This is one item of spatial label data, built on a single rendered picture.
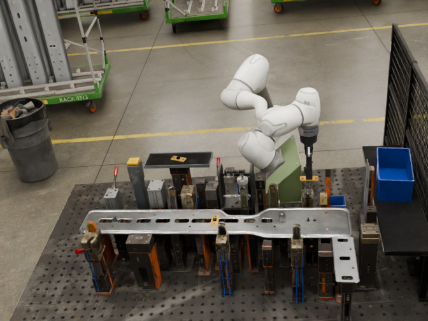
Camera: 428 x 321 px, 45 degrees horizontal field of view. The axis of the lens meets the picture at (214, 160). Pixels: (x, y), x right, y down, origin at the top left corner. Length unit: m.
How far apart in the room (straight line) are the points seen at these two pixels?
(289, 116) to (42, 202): 3.25
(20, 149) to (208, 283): 2.86
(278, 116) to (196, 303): 1.06
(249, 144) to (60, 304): 1.39
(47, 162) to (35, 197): 0.38
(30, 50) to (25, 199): 2.18
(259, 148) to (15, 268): 2.19
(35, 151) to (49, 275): 2.26
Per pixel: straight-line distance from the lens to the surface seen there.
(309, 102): 2.20
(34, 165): 5.20
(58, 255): 3.16
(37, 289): 3.01
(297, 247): 2.39
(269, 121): 2.11
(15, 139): 5.07
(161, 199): 2.76
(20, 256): 4.44
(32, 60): 6.68
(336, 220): 2.61
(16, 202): 5.10
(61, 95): 6.36
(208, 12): 8.62
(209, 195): 2.74
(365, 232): 2.45
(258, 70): 2.70
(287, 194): 3.16
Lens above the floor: 2.64
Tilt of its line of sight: 32 degrees down
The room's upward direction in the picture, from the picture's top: 7 degrees counter-clockwise
